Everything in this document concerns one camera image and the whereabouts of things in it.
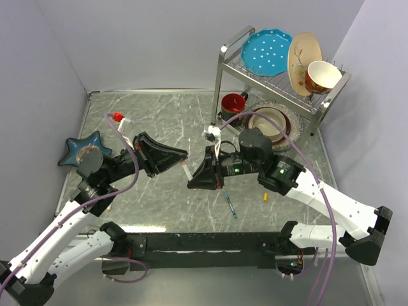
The steel dish rack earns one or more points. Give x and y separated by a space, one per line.
313 109

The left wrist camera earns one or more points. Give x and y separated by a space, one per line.
124 122

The white orange-tipped marker pen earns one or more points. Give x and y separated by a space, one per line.
187 172

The blue star-shaped dish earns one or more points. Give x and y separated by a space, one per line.
78 147

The red black mug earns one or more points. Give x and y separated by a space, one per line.
233 104

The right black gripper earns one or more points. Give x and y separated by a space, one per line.
211 172

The beige bowl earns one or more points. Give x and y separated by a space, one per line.
270 117

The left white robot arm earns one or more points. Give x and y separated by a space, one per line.
32 277

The blue polka-dot plate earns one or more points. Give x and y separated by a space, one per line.
265 53

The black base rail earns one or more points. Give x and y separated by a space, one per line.
206 250

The blue marker pen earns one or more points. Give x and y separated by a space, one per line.
230 205

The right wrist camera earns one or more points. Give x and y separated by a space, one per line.
213 134

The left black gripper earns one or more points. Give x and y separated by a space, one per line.
156 157

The red white bowl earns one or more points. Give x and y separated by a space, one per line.
321 77

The cream floral plate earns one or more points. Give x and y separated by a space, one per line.
304 49

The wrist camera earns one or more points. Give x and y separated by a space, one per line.
213 134
124 122

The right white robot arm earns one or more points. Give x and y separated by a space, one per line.
356 228

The dark red plate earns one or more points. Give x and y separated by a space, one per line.
288 126

